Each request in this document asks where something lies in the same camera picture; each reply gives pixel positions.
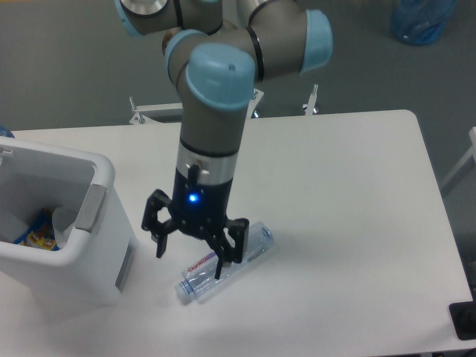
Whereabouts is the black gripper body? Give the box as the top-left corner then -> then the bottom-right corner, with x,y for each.
168,170 -> 233,239

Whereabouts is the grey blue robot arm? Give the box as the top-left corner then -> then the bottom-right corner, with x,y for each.
115,1 -> 333,266

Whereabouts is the blue plastic bag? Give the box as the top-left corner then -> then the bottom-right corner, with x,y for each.
389,0 -> 457,46

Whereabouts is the white frame at right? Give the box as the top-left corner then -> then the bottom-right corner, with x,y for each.
440,126 -> 475,198

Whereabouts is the blue yellow snack wrapper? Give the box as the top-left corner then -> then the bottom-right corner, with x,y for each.
13,208 -> 59,251

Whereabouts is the white trash can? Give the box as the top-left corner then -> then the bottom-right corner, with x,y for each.
1,137 -> 138,304

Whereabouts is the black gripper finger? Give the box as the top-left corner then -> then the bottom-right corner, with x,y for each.
203,217 -> 250,280
141,189 -> 181,259

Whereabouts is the black clamp on table edge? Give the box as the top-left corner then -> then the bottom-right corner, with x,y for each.
449,301 -> 475,341

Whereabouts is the blue object at left edge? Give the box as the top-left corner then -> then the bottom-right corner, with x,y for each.
0,125 -> 15,138

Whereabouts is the clear plastic water bottle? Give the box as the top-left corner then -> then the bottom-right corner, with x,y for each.
174,222 -> 274,305

